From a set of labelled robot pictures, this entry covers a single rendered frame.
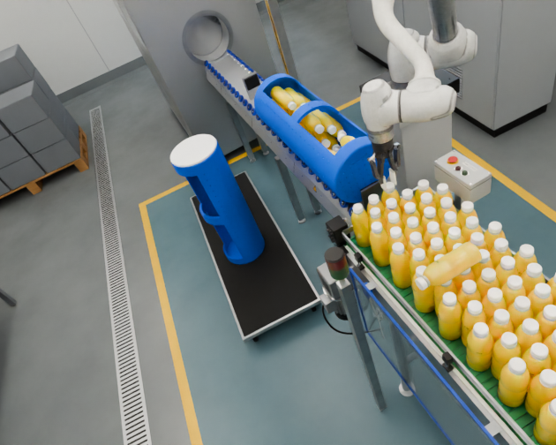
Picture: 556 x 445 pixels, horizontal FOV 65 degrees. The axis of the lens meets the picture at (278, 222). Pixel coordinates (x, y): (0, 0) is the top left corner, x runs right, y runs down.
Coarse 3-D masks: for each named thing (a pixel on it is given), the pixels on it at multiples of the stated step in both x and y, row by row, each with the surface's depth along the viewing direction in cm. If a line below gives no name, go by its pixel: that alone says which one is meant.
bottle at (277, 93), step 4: (272, 88) 233; (276, 88) 231; (280, 88) 230; (272, 92) 232; (276, 92) 229; (280, 92) 227; (284, 92) 227; (272, 96) 233; (276, 96) 228; (280, 96) 226; (284, 96) 223; (288, 96) 223; (276, 100) 229; (280, 100) 225; (284, 100) 223; (288, 100) 222; (292, 100) 223; (280, 104) 227; (284, 104) 223; (288, 104) 221; (284, 108) 226; (288, 108) 224
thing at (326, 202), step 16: (224, 64) 334; (240, 64) 326; (208, 80) 345; (240, 80) 309; (224, 96) 316; (240, 112) 292; (256, 128) 272; (272, 144) 254; (288, 160) 239; (304, 176) 224; (320, 192) 212; (336, 208) 201
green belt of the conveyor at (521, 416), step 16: (352, 240) 185; (368, 256) 177; (384, 272) 170; (400, 304) 159; (416, 320) 153; (432, 320) 151; (464, 352) 141; (496, 384) 132; (496, 400) 129; (512, 416) 125; (528, 416) 124; (528, 432) 121
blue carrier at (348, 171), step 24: (264, 96) 228; (312, 96) 231; (264, 120) 235; (288, 120) 208; (336, 120) 217; (288, 144) 213; (312, 144) 190; (360, 144) 174; (312, 168) 194; (336, 168) 175; (360, 168) 179; (384, 168) 185; (336, 192) 182; (360, 192) 188
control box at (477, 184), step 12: (444, 156) 175; (456, 156) 173; (444, 168) 171; (468, 168) 167; (480, 168) 165; (444, 180) 175; (456, 180) 167; (468, 180) 163; (480, 180) 161; (456, 192) 171; (468, 192) 164; (480, 192) 166
